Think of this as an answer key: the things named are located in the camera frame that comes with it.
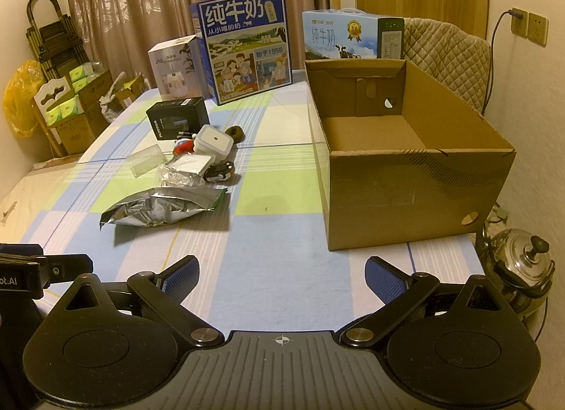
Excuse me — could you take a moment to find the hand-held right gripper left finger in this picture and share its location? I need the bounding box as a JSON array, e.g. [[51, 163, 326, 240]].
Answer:
[[55, 255, 226, 349]]

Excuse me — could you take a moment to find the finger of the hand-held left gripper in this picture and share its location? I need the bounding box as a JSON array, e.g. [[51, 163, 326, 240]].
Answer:
[[0, 242, 45, 259], [37, 253, 94, 290]]

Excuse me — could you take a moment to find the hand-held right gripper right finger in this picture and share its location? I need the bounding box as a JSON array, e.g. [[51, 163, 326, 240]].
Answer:
[[338, 255, 513, 349]]

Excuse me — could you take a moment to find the large silver foil bag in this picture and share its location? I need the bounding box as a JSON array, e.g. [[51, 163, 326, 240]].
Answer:
[[100, 186, 228, 231]]

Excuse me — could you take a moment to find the large cardboard box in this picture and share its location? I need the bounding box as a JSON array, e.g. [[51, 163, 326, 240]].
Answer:
[[304, 58, 516, 252]]

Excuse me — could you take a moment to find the clear white packet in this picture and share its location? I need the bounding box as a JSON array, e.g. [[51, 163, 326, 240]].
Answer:
[[158, 155, 213, 188]]

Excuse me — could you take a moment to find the black car key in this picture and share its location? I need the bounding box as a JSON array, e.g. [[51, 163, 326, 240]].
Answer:
[[203, 162, 236, 182]]

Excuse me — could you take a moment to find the clear plastic box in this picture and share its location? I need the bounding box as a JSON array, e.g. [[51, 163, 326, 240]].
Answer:
[[127, 144, 167, 178]]

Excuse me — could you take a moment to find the white square night light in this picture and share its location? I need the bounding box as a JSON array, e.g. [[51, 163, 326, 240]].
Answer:
[[194, 125, 233, 156]]

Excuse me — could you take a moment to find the black product box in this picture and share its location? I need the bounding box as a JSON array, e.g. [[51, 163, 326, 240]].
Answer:
[[146, 97, 211, 141]]

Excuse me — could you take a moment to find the cream sheet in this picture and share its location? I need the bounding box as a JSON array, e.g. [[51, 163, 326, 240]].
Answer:
[[0, 162, 89, 244]]

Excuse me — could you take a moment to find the carton of green tissue packs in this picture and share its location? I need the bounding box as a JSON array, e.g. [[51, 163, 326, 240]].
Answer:
[[30, 77, 110, 157], [66, 64, 114, 100]]

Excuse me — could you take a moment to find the steel kettle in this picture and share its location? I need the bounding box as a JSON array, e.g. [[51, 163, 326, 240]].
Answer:
[[482, 228, 555, 319]]

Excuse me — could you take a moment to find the yellow plastic bag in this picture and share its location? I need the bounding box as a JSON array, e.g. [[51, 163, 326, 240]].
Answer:
[[3, 59, 46, 140]]

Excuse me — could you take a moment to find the small open cardboard carton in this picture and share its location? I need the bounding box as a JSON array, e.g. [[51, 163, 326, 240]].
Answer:
[[100, 73, 147, 122]]

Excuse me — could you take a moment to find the black folding trolley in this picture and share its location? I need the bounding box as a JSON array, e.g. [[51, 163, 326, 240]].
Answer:
[[25, 0, 92, 84]]

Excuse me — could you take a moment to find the white humidifier box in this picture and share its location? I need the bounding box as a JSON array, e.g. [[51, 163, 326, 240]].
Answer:
[[147, 35, 209, 100]]

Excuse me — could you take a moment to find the beige quilted cover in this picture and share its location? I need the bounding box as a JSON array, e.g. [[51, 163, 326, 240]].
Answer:
[[403, 17, 492, 118]]

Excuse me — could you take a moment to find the dark blue milk carton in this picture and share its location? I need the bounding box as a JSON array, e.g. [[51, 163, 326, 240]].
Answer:
[[190, 0, 295, 106]]

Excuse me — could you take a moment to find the light blue milk carton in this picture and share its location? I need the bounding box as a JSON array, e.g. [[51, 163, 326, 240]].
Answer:
[[302, 8, 405, 61]]

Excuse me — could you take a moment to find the beige patterned curtain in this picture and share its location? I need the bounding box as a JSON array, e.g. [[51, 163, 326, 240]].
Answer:
[[62, 0, 328, 94]]

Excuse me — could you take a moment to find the beige wall socket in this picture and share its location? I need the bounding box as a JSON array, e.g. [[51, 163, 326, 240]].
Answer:
[[511, 8, 529, 38], [528, 12, 548, 47]]

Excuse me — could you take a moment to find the charger plug with cable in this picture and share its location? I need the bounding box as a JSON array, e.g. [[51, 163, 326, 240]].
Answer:
[[483, 7, 524, 120]]

